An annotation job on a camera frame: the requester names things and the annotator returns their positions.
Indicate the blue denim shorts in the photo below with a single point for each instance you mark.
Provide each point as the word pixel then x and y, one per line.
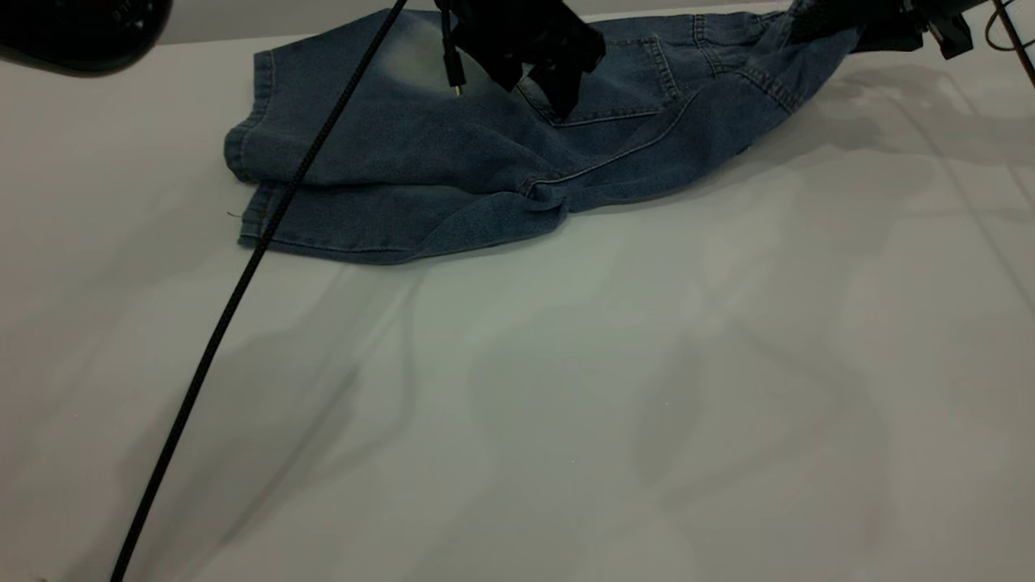
pixel 420 162

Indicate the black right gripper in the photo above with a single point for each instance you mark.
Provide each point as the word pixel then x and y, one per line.
pixel 889 28

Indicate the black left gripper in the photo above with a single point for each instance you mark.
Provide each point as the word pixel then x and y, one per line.
pixel 525 28

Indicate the left robot arm silver black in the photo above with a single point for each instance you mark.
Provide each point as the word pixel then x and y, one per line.
pixel 73 32

